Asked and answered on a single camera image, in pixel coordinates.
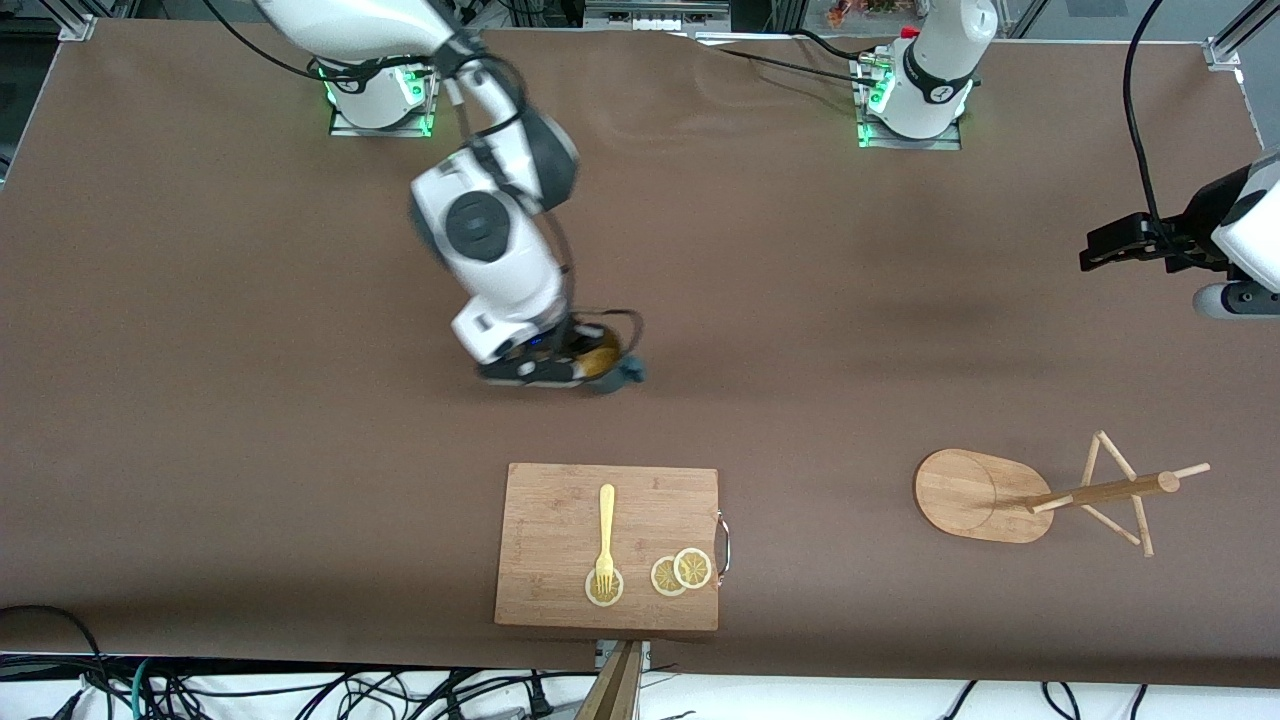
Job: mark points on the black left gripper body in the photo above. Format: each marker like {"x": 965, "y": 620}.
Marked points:
{"x": 1194, "y": 232}

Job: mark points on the teal cup yellow inside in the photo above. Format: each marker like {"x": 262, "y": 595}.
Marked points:
{"x": 625, "y": 375}

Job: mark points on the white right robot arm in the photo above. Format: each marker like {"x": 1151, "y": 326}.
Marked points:
{"x": 490, "y": 230}

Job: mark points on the wooden cup rack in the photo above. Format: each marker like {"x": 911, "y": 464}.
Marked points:
{"x": 975, "y": 495}

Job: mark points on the yellow plastic fork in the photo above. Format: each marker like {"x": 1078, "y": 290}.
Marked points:
{"x": 606, "y": 520}

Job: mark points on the brown table cover sheet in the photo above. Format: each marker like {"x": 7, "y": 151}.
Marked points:
{"x": 760, "y": 300}

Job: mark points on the bamboo cutting board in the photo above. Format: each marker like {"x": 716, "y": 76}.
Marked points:
{"x": 550, "y": 540}

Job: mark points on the dried lemon slice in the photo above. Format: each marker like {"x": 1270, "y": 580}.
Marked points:
{"x": 662, "y": 578}
{"x": 693, "y": 568}
{"x": 616, "y": 595}

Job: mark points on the grey device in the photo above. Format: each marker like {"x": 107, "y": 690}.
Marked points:
{"x": 655, "y": 15}

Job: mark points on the colourful objects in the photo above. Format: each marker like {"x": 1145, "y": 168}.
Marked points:
{"x": 860, "y": 10}

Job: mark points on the black plug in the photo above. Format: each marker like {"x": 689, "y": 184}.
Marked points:
{"x": 540, "y": 700}

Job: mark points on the aluminium frame post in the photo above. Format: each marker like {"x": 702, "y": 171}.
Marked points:
{"x": 78, "y": 20}
{"x": 1225, "y": 50}

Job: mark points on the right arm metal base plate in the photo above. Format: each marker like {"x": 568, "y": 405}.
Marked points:
{"x": 385, "y": 131}

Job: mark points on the metal bracket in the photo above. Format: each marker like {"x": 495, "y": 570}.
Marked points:
{"x": 645, "y": 652}

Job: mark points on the wooden post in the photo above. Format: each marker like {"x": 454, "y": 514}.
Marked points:
{"x": 612, "y": 695}

